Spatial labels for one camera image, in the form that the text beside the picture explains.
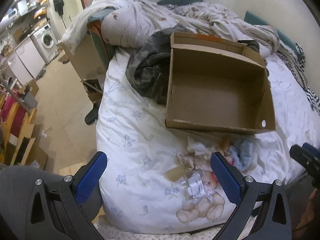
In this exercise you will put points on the brown cardboard box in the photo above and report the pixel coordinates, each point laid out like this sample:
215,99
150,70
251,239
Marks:
217,85

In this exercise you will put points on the clear plastic packet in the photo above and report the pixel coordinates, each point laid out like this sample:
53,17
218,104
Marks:
201,184

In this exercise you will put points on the black white striped blanket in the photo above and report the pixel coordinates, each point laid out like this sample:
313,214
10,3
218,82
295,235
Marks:
295,62

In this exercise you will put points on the white floral bed duvet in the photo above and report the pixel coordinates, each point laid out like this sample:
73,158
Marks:
137,196

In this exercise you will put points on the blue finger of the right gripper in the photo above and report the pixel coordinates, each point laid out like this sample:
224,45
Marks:
300,155
312,150

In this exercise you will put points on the camouflage dark green jacket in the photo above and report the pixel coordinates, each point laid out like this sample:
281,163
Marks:
149,66

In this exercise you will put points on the crumpled checkered beige quilt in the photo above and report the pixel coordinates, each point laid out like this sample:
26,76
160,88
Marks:
132,22

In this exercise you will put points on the large brown bedside box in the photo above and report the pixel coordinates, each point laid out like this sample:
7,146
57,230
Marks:
91,60

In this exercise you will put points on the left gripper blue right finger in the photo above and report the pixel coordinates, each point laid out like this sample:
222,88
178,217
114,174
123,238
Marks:
227,177

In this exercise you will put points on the person's right hand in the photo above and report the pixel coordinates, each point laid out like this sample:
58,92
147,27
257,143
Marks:
309,213

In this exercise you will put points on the white washing machine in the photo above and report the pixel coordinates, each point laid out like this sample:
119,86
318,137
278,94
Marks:
45,42

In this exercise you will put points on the white kitchen cabinets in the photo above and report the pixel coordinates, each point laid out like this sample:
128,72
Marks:
25,62

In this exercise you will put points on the wooden shelf rack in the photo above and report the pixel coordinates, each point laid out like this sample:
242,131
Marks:
18,136

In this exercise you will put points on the beige frilly fabric scrunchie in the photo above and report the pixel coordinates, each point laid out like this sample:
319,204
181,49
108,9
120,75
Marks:
197,155

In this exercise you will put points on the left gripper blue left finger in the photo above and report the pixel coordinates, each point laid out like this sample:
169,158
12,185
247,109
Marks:
87,177

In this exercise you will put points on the black hanging bag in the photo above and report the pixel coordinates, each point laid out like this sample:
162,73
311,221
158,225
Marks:
58,6

